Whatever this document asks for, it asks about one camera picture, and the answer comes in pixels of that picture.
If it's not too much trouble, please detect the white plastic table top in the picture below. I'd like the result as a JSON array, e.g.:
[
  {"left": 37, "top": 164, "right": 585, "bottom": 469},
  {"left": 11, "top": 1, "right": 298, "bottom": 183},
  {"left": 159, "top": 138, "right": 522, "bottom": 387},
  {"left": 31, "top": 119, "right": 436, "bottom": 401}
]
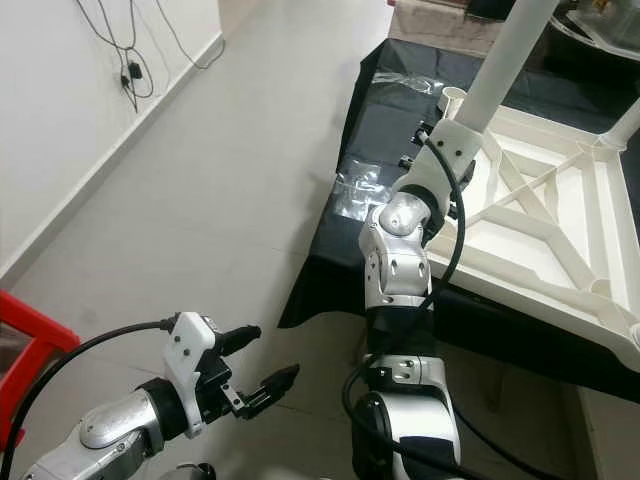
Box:
[{"left": 420, "top": 85, "right": 640, "bottom": 373}]

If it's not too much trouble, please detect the grey black robot left foot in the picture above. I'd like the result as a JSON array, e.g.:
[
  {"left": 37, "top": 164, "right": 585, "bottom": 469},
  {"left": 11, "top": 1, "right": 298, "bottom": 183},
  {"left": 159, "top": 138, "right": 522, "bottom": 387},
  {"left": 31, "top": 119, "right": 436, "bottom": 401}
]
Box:
[{"left": 160, "top": 462, "right": 216, "bottom": 480}]

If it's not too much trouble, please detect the clear tape patch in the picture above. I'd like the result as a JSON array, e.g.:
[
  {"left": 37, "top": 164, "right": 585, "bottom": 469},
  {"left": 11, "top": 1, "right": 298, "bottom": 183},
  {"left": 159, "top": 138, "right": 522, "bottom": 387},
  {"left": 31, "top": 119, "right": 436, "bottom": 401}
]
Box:
[{"left": 335, "top": 155, "right": 396, "bottom": 221}]

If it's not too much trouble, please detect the beige patterned ledge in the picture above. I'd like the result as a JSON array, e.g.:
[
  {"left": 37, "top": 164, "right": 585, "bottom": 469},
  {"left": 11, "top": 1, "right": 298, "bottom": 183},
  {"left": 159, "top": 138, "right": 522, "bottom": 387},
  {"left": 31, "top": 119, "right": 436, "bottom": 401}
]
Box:
[{"left": 390, "top": 0, "right": 511, "bottom": 56}]

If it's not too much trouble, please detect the black tablecloth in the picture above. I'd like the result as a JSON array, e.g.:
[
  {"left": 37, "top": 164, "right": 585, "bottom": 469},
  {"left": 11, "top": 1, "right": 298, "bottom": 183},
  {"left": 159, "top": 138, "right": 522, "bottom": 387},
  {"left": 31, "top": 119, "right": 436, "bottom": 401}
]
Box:
[{"left": 278, "top": 38, "right": 640, "bottom": 416}]

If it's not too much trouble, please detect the red plastic stool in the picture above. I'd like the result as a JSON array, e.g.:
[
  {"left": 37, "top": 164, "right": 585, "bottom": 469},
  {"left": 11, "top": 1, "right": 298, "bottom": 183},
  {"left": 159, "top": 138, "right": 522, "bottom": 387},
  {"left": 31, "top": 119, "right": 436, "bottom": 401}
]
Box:
[{"left": 0, "top": 290, "right": 69, "bottom": 451}]

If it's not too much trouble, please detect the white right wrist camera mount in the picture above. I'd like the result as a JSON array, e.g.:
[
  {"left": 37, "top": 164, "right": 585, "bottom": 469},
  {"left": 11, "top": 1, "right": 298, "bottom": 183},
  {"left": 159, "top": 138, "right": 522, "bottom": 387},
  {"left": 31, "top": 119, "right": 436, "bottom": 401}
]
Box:
[{"left": 395, "top": 118, "right": 481, "bottom": 216}]

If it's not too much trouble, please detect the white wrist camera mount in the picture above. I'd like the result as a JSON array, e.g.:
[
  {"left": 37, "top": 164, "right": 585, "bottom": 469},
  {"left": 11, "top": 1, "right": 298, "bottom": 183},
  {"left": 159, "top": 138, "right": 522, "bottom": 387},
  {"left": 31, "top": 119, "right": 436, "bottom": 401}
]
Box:
[
  {"left": 395, "top": 118, "right": 481, "bottom": 216},
  {"left": 165, "top": 312, "right": 219, "bottom": 436}
]

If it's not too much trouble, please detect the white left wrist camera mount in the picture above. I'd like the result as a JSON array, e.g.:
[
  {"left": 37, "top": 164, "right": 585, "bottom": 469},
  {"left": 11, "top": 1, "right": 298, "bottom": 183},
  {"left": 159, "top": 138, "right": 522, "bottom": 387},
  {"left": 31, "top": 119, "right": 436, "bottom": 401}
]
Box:
[{"left": 165, "top": 312, "right": 219, "bottom": 436}]

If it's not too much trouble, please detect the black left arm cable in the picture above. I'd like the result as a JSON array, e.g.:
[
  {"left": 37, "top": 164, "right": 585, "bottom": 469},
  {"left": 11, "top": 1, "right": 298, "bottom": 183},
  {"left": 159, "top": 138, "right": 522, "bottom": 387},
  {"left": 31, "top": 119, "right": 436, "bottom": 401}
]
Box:
[{"left": 0, "top": 315, "right": 176, "bottom": 480}]

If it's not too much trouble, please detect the black wall cable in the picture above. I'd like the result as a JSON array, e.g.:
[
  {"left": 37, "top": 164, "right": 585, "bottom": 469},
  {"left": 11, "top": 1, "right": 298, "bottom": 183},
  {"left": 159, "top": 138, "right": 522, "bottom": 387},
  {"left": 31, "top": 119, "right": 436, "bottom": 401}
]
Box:
[{"left": 75, "top": 0, "right": 226, "bottom": 111}]

